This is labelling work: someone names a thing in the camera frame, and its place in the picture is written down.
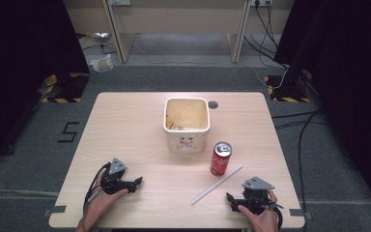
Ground right hand-held gripper cable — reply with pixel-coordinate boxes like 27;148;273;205
270;202;285;231

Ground crumpled silver foil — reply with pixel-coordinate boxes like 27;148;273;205
91;31;111;43

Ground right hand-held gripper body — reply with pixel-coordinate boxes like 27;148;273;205
241;176;284;216

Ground person's left hand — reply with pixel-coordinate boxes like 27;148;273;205
82;170;129;226

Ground person's right hand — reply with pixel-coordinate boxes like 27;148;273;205
237;188;280;232

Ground white square bin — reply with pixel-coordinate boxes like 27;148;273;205
162;97;212;155

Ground black curtain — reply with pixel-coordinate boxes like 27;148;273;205
0;0;91;173
272;0;371;221

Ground clear plastic bag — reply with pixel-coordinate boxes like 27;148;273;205
89;53;115;74

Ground black floor cable bundle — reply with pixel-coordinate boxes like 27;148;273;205
242;2;289;71

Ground long black floor cable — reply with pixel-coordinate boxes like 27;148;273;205
271;108;328;232

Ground white wall socket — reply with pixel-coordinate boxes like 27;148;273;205
249;0;274;8
107;0;132;7

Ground left hand-held gripper cable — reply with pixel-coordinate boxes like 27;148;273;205
82;161;112;215

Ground thin black floor cable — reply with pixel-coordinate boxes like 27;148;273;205
82;41;118;55

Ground yellow wrapper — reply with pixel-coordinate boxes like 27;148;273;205
165;116;184;131

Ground grey tape strip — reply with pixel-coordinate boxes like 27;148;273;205
288;208;313;220
43;205;68;218

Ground black stand base hazard tape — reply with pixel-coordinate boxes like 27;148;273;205
263;74;312;103
41;72;91;104

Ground red soda can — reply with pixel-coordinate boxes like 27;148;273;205
209;141;234;177

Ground hand-held gripper cable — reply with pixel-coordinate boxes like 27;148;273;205
82;161;112;215
270;202;285;231

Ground white straw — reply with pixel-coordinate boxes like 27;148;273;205
190;163;244;206

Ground light wooden desk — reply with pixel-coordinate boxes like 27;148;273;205
62;0;296;65

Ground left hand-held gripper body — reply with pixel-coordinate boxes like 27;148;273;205
100;157;137;195

